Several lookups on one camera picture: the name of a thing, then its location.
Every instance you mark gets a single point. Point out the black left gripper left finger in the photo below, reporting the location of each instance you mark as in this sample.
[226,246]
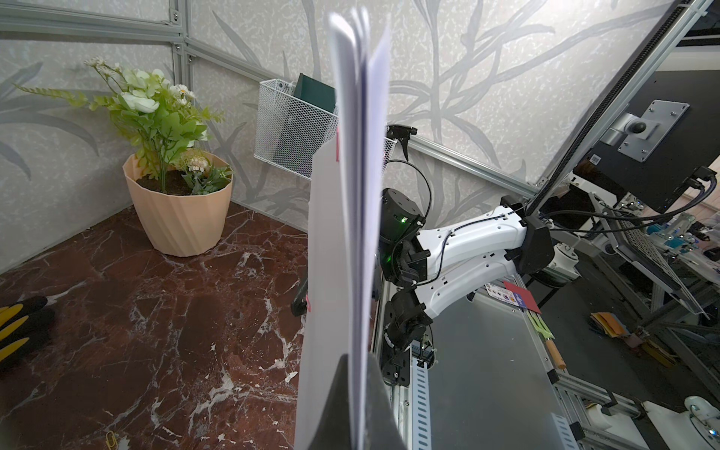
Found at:
[334,429]

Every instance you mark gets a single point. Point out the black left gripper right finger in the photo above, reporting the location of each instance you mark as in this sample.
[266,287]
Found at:
[381,429]

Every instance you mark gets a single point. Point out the gold paperclip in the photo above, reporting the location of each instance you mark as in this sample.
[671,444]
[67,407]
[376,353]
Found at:
[111,441]

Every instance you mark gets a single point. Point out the white printed text document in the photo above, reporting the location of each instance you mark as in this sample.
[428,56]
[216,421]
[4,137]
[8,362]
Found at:
[344,222]

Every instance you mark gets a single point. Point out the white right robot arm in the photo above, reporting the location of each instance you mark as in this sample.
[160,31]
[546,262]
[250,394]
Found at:
[434,268]

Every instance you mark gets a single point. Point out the peach flower pot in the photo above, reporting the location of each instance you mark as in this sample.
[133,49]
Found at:
[180,226]

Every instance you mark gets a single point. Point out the black clamp on basket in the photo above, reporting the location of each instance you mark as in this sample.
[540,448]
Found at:
[402,134]

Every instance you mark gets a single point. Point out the green artificial plant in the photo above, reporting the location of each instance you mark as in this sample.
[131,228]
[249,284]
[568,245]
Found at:
[161,120]

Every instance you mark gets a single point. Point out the white wire mesh basket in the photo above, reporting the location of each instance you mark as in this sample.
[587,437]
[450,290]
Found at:
[289,130]

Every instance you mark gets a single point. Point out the black monitor on mount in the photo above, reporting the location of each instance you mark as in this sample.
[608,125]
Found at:
[671,129]

